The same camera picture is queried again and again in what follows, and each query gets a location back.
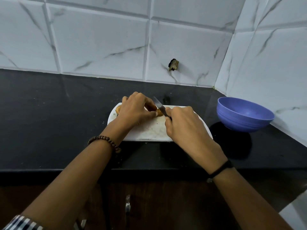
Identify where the striped shirt sleeve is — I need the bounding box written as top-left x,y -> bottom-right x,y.
2,215 -> 45,230

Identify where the brown vegetable piece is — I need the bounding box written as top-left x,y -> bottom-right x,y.
116,104 -> 164,117

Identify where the person's left forearm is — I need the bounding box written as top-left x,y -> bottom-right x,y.
20,127 -> 123,230

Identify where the white cutting board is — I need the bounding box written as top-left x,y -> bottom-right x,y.
107,102 -> 213,142

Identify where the broken pipe stub in wall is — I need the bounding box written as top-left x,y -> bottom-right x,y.
168,58 -> 180,72

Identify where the blue plastic bowl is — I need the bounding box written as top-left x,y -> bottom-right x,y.
216,97 -> 275,133

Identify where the black string wristband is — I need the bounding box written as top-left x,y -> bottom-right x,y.
206,160 -> 234,184

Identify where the steel kitchen knife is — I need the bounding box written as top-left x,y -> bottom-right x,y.
153,96 -> 173,121

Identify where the person's left hand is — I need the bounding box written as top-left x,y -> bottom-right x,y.
107,92 -> 159,142

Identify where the brown beaded bracelet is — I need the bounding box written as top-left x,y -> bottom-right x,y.
87,135 -> 122,153

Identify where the person's right hand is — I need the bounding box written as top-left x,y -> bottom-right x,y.
164,106 -> 229,176

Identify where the person's right forearm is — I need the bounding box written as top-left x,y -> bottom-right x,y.
208,166 -> 294,230

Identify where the dark wooden cabinet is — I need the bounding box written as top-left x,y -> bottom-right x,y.
0,169 -> 307,230

